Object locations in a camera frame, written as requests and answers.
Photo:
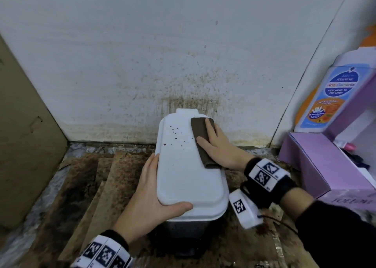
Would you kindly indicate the person's right hand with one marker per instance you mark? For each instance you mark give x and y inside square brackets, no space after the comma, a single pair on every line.
[224,153]

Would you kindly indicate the person's left hand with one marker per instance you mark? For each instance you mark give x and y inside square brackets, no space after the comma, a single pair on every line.
[141,206]

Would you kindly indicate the person's left thumb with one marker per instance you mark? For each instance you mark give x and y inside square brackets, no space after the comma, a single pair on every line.
[176,210]

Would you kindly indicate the person's right middle finger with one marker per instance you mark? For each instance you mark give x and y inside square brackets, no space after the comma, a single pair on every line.
[220,131]

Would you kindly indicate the person's right thumb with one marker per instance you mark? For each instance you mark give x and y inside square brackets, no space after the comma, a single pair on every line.
[204,144]

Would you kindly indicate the brown cleaning cloth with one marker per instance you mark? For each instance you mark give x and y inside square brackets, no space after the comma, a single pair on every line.
[200,129]

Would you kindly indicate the white-lidded dark trash bin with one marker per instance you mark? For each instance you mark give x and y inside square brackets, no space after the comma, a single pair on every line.
[182,170]

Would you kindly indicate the person's right forearm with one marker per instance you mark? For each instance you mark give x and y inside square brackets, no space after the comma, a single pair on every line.
[329,235]

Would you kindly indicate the stained brown cardboard sheet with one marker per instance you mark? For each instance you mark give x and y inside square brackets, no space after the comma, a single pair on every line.
[83,226]
[117,185]

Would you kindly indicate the right wristband with marker tiles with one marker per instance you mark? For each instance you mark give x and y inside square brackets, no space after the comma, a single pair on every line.
[268,178]

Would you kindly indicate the wristband with marker tiles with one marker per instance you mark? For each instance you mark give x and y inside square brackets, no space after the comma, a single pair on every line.
[101,253]
[268,178]

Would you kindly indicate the left wristband with marker tiles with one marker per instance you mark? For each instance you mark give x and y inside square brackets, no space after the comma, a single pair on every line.
[101,253]

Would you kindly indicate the orange plastic bottle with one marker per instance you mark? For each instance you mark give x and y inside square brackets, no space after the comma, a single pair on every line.
[307,106]

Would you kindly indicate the purple cardboard box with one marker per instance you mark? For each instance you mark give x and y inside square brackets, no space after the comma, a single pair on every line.
[317,162]

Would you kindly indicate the white bottle with blue label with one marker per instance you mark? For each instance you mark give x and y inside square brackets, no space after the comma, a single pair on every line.
[332,103]

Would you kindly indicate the pink small item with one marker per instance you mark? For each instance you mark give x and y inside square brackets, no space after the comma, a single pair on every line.
[346,145]

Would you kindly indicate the dark small item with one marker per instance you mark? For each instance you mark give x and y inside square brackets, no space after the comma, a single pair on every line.
[358,160]

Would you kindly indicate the large upright cardboard panel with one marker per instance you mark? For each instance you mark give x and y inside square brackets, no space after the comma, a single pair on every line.
[26,135]

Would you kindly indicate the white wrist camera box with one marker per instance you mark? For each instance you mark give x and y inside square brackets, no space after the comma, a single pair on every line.
[245,209]

